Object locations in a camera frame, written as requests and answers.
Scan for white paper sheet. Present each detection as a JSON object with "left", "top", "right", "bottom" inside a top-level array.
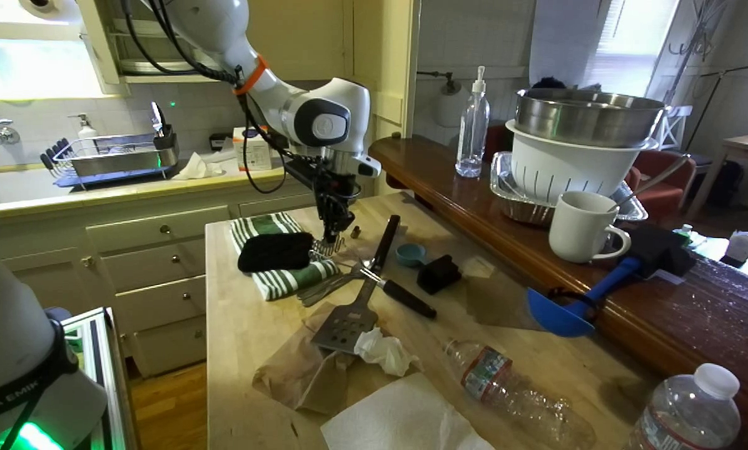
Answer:
[{"left": 318, "top": 371, "right": 497, "bottom": 450}]

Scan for white ceramic mug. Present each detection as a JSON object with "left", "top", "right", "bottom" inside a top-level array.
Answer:
[{"left": 546, "top": 190, "right": 632, "bottom": 264}]

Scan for metal dish tray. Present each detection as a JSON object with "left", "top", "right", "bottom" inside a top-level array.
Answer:
[{"left": 40, "top": 133, "right": 179, "bottom": 193}]

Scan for teal measuring cup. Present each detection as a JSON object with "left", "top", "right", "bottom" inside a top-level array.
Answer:
[{"left": 393, "top": 239, "right": 433, "bottom": 270}]

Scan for small black object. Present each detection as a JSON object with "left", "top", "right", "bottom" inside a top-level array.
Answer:
[{"left": 416, "top": 251, "right": 466, "bottom": 298}]

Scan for bright window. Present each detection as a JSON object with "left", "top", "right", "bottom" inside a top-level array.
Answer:
[{"left": 587, "top": 0, "right": 682, "bottom": 99}]

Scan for crushed plastic bottle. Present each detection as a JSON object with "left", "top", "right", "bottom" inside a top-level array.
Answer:
[{"left": 439, "top": 335, "right": 598, "bottom": 450}]

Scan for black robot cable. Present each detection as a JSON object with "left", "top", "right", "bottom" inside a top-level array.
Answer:
[{"left": 120, "top": 0, "right": 289, "bottom": 196}]

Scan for metal tongs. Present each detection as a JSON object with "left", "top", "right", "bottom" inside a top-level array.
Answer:
[{"left": 296, "top": 258, "right": 369, "bottom": 306}]

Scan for clear water bottle white cap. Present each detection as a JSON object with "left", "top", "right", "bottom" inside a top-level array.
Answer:
[{"left": 631, "top": 360, "right": 743, "bottom": 450}]

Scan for blue plastic ladle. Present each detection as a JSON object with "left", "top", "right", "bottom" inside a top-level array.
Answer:
[{"left": 526, "top": 254, "right": 647, "bottom": 339}]

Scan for white soap pump bottle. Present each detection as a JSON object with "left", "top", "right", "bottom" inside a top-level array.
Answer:
[{"left": 73, "top": 113, "right": 100, "bottom": 158}]

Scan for red chair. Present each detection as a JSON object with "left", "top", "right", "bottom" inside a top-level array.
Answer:
[{"left": 625, "top": 146, "right": 701, "bottom": 221}]

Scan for white plastic colander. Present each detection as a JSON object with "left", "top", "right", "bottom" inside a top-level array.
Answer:
[{"left": 504, "top": 118, "right": 655, "bottom": 204}]

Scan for white crumpled rag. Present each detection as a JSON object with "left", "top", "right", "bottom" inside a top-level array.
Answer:
[{"left": 172, "top": 149, "right": 230, "bottom": 183}]

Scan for clear pump sanitizer bottle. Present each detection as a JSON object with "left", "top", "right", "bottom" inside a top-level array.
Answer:
[{"left": 456, "top": 61, "right": 493, "bottom": 183}]

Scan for crumpled white tissue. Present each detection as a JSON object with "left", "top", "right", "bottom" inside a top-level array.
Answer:
[{"left": 352, "top": 325, "right": 423, "bottom": 380}]

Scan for tall metal faucet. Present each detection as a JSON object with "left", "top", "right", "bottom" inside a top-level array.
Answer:
[{"left": 147, "top": 99, "right": 179, "bottom": 169}]

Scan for cream drawer cabinet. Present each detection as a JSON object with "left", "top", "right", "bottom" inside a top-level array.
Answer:
[{"left": 0, "top": 160, "right": 383, "bottom": 380}]

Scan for small white plastic item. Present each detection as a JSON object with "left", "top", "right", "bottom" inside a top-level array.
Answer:
[{"left": 720, "top": 229, "right": 748, "bottom": 270}]

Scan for green white striped towel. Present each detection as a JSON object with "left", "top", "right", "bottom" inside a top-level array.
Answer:
[{"left": 227, "top": 209, "right": 342, "bottom": 305}]

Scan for large metal bowl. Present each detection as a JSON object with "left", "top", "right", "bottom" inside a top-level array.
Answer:
[{"left": 512, "top": 84, "right": 668, "bottom": 149}]

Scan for black cloth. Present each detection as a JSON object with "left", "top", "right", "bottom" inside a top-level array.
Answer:
[{"left": 235, "top": 229, "right": 318, "bottom": 274}]

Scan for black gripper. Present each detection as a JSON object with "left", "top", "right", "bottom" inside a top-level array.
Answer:
[{"left": 283, "top": 151, "right": 366, "bottom": 244}]

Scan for black rectangular object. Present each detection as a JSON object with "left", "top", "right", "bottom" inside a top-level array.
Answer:
[{"left": 631, "top": 221, "right": 698, "bottom": 279}]

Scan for slotted spatula black handle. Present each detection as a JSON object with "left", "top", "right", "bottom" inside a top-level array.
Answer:
[{"left": 307, "top": 211, "right": 407, "bottom": 358}]

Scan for robot mounting stand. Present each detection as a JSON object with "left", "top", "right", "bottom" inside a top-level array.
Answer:
[{"left": 55, "top": 305, "right": 137, "bottom": 450}]

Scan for clear plastic bag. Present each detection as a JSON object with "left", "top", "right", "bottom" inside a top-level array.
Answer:
[{"left": 251, "top": 306, "right": 359, "bottom": 420}]

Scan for dark wooden bar counter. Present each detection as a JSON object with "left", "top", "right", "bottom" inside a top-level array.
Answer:
[{"left": 367, "top": 134, "right": 748, "bottom": 436}]

